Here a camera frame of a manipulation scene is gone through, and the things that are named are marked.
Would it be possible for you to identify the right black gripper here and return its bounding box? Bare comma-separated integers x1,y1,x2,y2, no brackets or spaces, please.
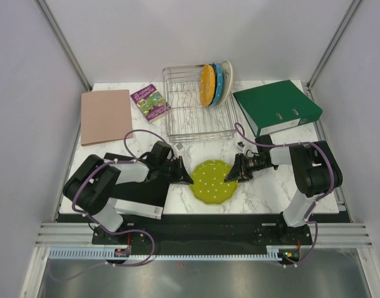
224,153,269,185

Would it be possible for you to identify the wire dish rack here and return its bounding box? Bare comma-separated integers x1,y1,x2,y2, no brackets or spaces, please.
163,65,237,143

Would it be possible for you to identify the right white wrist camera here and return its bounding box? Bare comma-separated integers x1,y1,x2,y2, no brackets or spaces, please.
236,142,247,153

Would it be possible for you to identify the cream and blue plate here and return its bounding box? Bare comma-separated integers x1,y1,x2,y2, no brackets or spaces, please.
217,60,234,106

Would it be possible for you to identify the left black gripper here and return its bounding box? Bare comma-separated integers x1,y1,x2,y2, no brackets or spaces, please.
158,156,193,185

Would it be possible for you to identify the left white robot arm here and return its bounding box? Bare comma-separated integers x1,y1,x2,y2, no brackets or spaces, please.
63,141,194,244

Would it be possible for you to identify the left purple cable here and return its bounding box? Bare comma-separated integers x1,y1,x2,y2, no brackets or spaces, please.
47,129,171,282

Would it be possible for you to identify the blue polka dot plate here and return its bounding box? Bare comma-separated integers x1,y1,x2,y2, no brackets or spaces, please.
210,63,224,106

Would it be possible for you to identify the orange polka dot plate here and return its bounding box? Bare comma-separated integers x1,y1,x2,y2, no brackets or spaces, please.
200,64,215,107

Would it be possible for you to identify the green lever arch binder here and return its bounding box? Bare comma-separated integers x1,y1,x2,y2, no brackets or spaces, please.
233,80,323,137

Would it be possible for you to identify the green polka dot plate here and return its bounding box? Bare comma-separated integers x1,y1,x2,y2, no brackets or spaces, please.
190,160,238,204

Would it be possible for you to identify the blue slotted cable duct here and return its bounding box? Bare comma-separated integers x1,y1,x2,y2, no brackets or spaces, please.
48,246,283,261

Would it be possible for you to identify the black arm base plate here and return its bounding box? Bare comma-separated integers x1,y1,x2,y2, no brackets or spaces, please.
91,214,312,246

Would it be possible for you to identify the black binder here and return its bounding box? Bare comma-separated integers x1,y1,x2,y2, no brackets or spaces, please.
110,181,170,220

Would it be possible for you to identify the purple paperback book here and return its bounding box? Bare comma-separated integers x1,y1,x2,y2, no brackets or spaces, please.
130,84,171,124

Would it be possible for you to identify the pink folder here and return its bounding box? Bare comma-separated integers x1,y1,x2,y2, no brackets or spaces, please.
81,89,133,147

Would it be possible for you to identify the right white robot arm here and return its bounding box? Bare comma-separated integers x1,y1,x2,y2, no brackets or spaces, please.
224,135,343,245

